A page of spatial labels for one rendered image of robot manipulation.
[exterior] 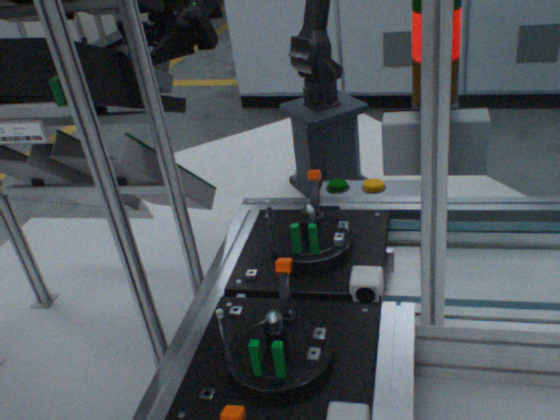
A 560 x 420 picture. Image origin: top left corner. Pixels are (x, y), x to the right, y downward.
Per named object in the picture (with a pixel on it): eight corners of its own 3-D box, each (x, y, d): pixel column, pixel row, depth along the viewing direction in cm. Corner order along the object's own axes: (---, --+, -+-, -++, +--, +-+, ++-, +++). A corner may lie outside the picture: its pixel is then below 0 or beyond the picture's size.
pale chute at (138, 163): (153, 204, 112) (158, 182, 112) (212, 210, 107) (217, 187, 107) (48, 157, 86) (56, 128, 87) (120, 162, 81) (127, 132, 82)
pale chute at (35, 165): (84, 204, 115) (89, 183, 116) (138, 210, 110) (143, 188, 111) (-37, 159, 90) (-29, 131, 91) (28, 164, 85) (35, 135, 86)
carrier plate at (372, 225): (261, 217, 109) (259, 208, 108) (389, 218, 103) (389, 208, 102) (225, 299, 90) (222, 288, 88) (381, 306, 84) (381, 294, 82)
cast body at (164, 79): (152, 93, 97) (158, 52, 97) (171, 93, 95) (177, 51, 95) (113, 79, 90) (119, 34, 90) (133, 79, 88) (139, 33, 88)
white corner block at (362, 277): (353, 285, 88) (351, 264, 86) (383, 286, 87) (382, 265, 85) (350, 305, 85) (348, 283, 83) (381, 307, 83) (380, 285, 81)
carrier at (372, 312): (222, 306, 88) (206, 238, 82) (381, 313, 82) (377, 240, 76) (163, 440, 68) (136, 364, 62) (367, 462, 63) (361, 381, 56)
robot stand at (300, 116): (340, 165, 144) (334, 87, 134) (373, 187, 132) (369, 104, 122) (288, 182, 139) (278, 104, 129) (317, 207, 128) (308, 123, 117)
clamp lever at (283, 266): (280, 311, 78) (278, 257, 77) (294, 312, 78) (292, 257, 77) (273, 320, 75) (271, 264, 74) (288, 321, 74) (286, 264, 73)
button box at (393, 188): (325, 205, 120) (322, 179, 117) (429, 205, 115) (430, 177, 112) (320, 223, 114) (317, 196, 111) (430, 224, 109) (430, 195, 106)
